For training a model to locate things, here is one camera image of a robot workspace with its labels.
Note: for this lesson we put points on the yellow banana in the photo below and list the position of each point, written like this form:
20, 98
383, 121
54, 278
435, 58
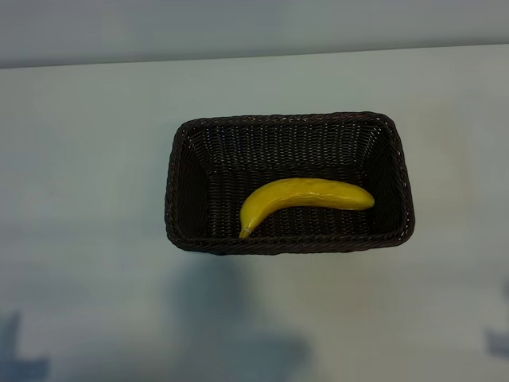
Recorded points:
302, 195

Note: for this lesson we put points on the dark brown wicker basket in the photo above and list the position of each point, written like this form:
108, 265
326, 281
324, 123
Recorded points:
298, 151

